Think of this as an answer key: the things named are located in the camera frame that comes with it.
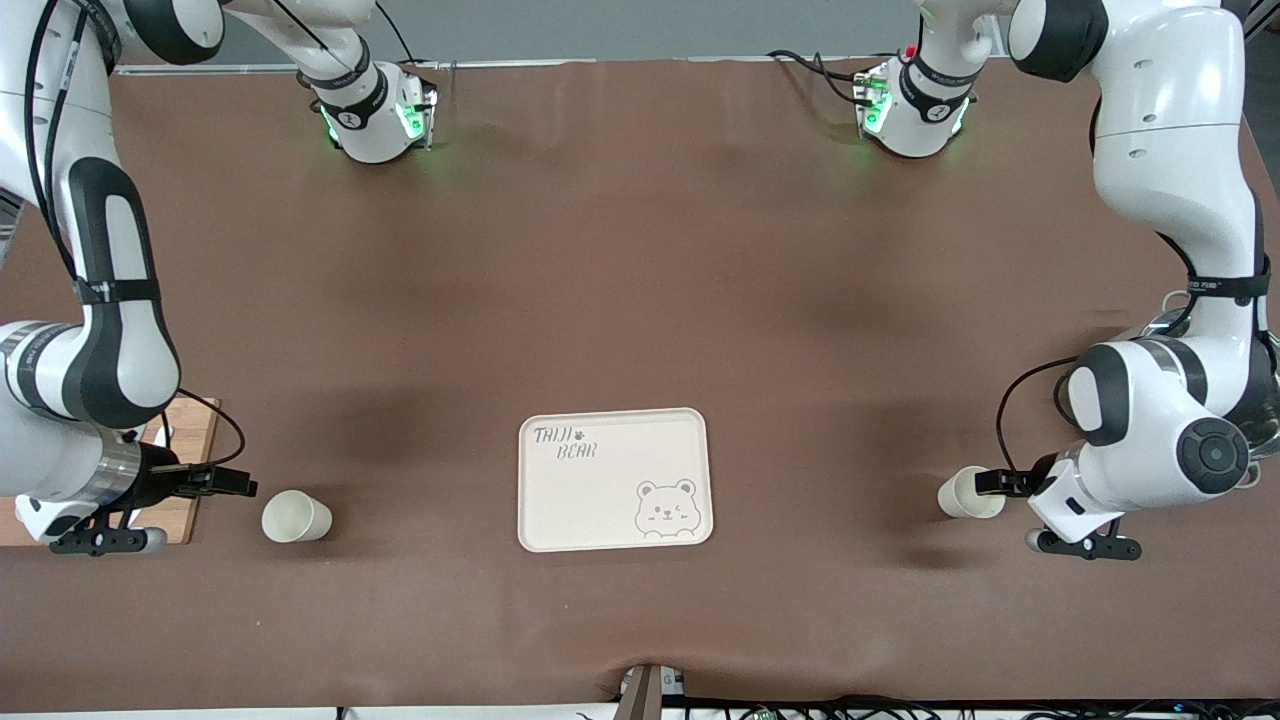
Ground white IKEA cup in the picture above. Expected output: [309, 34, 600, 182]
[937, 465, 1007, 521]
[261, 489, 333, 545]

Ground bamboo cutting board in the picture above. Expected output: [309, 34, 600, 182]
[0, 398, 221, 547]

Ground black base cables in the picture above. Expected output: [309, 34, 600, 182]
[766, 48, 876, 109]

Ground beige bear print tray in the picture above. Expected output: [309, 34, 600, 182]
[517, 407, 715, 554]

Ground green electric cooking pot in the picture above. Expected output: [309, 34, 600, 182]
[1138, 308, 1280, 491]

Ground brown table cover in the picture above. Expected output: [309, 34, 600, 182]
[0, 55, 1280, 713]

